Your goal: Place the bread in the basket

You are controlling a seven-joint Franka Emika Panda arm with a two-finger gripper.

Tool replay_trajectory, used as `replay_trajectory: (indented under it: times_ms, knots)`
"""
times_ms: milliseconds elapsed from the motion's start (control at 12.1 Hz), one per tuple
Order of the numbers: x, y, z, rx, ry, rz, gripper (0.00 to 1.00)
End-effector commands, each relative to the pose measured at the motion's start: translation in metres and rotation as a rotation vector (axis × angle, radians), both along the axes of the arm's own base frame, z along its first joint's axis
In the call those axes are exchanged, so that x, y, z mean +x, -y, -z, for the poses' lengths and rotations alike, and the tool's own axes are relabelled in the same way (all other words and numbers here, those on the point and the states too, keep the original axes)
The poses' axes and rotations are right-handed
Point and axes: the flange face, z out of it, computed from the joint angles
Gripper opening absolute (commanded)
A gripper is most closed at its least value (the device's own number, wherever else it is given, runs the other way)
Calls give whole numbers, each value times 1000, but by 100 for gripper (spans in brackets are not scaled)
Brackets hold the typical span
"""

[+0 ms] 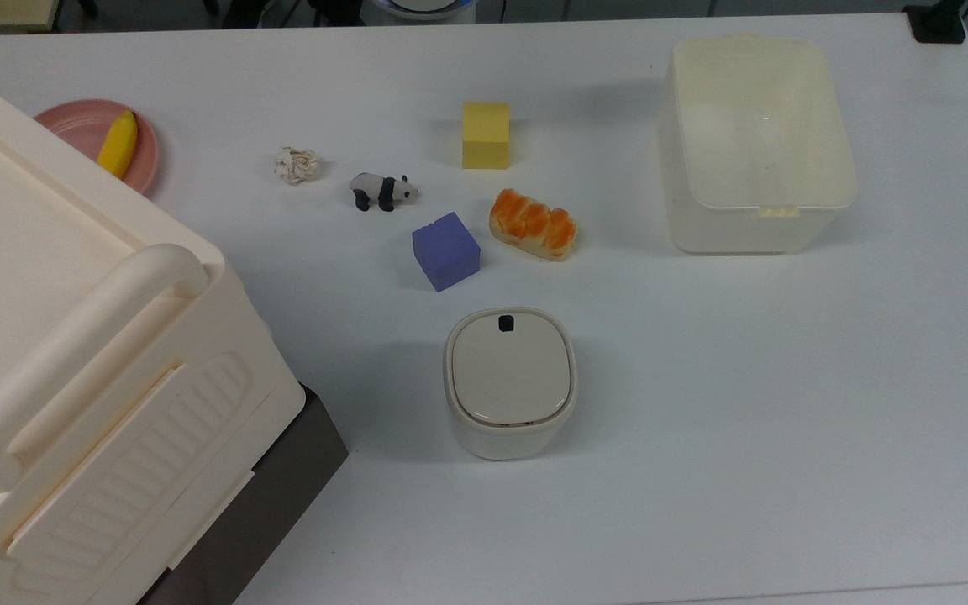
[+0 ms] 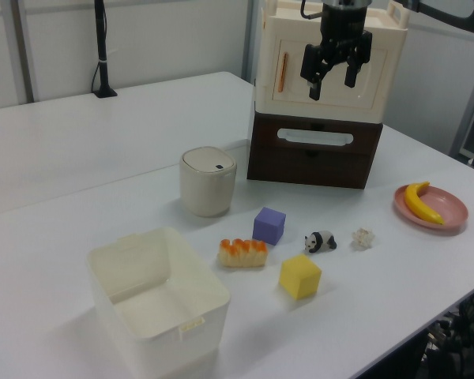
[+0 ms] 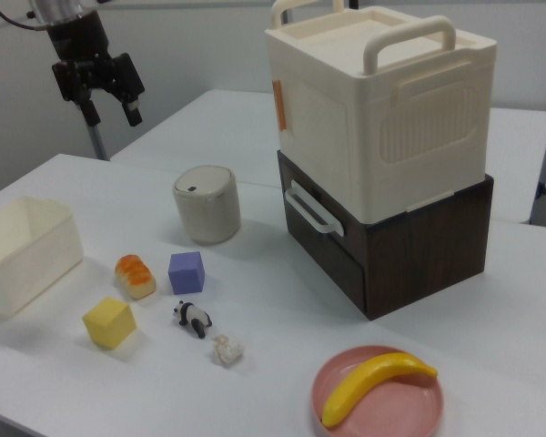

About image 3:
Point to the cream plastic basket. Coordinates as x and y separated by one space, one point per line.
13 255

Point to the dark wooden drawer cabinet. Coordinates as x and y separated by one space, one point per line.
418 255

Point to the purple foam cube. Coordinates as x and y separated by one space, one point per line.
186 273

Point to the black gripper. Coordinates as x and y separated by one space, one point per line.
79 41

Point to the small white toy figure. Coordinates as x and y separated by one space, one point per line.
227 349

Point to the toy bread loaf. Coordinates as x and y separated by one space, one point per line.
134 275

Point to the grey partition post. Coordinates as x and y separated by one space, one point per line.
98 141

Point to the yellow toy banana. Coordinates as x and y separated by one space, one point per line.
368 382

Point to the beige lidded trash can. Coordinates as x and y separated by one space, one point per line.
207 205

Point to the pink plate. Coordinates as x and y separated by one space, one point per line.
391 400

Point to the toy panda figure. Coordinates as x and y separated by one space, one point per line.
192 315

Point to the yellow foam cube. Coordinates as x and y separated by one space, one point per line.
109 323

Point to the orange tape strip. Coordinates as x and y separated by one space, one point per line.
280 107

